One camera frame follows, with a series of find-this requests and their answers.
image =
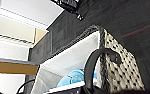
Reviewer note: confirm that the blue item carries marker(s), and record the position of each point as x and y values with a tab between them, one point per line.
72	77

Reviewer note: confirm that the yellow wooden furniture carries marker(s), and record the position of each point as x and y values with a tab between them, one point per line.
11	68

